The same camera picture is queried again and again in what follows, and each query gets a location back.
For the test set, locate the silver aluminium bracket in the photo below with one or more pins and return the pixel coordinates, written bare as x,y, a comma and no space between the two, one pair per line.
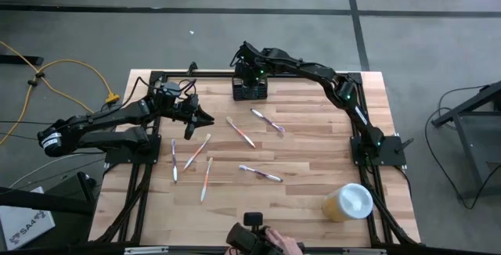
364,251
146,250

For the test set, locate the person's hand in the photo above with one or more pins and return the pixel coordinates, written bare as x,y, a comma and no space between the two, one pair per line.
283,243

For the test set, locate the yellow container white lid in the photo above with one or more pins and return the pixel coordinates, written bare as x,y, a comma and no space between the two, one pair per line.
348,202

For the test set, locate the black floor bar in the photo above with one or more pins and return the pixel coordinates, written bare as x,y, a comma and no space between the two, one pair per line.
19,60

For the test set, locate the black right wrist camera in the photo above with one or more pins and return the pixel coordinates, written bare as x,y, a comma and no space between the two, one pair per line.
238,71

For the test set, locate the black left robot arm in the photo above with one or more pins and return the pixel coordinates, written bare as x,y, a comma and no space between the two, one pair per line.
98,120

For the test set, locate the black aluminium table frame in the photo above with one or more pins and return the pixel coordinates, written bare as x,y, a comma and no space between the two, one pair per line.
211,74

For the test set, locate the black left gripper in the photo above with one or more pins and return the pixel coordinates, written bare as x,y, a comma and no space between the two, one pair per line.
184,110

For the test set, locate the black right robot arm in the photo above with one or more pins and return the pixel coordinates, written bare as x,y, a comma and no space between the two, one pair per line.
313,71

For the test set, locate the black handheld camera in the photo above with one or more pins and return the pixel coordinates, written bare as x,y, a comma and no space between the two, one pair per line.
246,239

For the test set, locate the black equipment stand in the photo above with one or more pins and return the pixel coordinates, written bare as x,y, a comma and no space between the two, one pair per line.
47,202

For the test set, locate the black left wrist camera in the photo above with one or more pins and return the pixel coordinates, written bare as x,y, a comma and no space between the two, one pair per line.
170,90

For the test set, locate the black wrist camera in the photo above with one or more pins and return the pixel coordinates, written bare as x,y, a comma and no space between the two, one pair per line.
238,71
170,90

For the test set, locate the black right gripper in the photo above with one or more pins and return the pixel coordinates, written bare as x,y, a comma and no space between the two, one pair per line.
256,73

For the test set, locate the white printed box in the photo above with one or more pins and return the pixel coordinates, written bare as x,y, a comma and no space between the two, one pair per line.
23,223

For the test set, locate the orange toothbrush yellow bristles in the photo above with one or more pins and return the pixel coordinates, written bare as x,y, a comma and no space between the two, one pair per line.
206,180

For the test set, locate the black frame clamp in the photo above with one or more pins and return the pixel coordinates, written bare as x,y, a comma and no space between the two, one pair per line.
192,68

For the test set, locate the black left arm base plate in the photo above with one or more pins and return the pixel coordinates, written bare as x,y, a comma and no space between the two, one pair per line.
129,160

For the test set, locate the purple and white toothbrush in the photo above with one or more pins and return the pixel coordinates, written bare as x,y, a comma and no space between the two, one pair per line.
267,120
260,173
174,161

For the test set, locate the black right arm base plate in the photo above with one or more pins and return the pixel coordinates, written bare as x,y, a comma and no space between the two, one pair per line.
391,155

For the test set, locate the black metal cart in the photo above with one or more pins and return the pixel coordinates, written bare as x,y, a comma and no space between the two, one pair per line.
477,137

